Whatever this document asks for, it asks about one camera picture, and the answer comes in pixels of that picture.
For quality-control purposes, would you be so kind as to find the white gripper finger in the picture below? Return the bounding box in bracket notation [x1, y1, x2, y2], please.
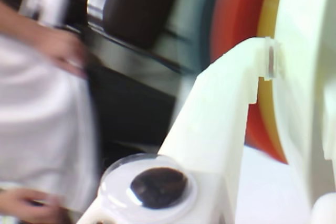
[160, 36, 283, 224]
[282, 35, 336, 224]

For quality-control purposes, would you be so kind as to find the yellow plate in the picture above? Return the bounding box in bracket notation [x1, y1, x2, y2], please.
[257, 0, 336, 209]

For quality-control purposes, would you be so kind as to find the orange plate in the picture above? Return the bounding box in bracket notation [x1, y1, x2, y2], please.
[209, 0, 288, 166]

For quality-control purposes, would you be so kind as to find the blue plate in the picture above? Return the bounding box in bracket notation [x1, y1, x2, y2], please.
[178, 0, 221, 65]

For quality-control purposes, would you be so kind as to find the person's right forearm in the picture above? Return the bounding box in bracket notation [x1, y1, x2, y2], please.
[0, 2, 43, 49]

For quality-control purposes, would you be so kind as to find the person's right hand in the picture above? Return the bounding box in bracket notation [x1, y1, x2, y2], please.
[36, 27, 89, 78]

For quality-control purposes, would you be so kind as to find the person's left hand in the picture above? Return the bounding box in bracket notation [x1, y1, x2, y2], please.
[0, 187, 68, 224]

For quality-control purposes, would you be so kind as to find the googly eye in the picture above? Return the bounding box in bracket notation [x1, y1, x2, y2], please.
[98, 153, 199, 221]

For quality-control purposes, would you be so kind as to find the person wearing white shirt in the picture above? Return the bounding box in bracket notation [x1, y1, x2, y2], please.
[0, 35, 97, 210]

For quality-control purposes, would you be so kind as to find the dark chair chrome frame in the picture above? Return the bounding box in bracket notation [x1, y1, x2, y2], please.
[86, 0, 190, 75]

